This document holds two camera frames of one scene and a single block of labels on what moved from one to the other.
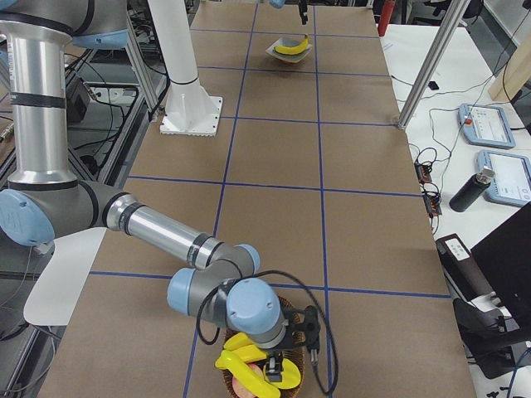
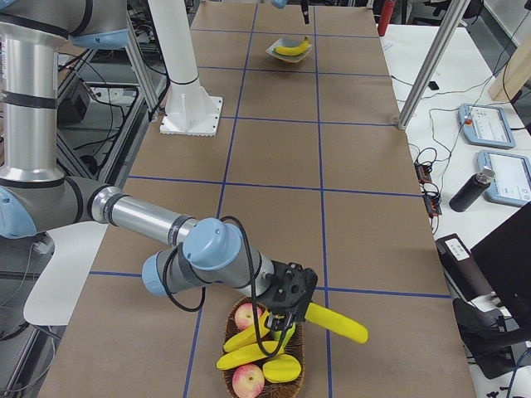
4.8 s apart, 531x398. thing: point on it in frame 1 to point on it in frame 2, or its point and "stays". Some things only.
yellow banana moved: [295, 49] stays
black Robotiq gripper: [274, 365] to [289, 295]
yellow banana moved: [290, 376] to [346, 327]
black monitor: [504, 256] stays
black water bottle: [470, 190] stays
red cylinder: [386, 16] stays
